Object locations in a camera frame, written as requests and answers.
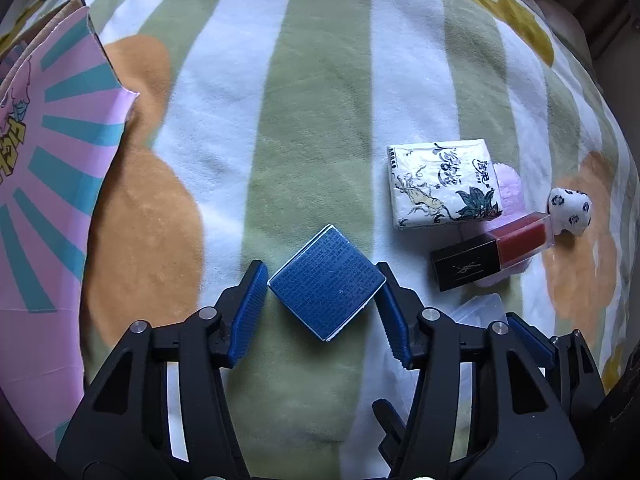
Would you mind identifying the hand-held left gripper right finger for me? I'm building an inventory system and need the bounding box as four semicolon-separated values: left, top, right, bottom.
375;261;587;480

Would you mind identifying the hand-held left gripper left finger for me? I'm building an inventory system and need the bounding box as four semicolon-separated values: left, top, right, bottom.
55;260;271;480

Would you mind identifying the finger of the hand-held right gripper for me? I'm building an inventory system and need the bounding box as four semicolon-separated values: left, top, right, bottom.
371;398;409;462
507;312;604;422

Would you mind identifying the blue square box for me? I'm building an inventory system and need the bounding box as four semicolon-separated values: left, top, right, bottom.
267;224;387;343

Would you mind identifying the clear plastic box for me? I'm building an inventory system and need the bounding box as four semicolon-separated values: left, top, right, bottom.
447;294;508;332

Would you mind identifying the red and black lipstick box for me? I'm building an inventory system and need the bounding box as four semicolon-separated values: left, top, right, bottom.
430;211;556;292

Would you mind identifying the white blue-patterned pig figurine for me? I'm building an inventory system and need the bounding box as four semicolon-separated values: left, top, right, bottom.
547;187;593;238

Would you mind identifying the white printed tissue pack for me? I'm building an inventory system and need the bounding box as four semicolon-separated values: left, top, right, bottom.
386;137;503;231

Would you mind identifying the pink fluffy puff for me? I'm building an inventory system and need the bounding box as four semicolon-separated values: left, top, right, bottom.
472;160;533;288

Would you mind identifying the striped floral blanket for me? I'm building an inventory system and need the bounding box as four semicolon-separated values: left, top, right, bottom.
0;0;640;453

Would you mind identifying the pink and teal cardboard box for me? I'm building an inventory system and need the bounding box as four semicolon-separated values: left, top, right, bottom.
0;0;138;463

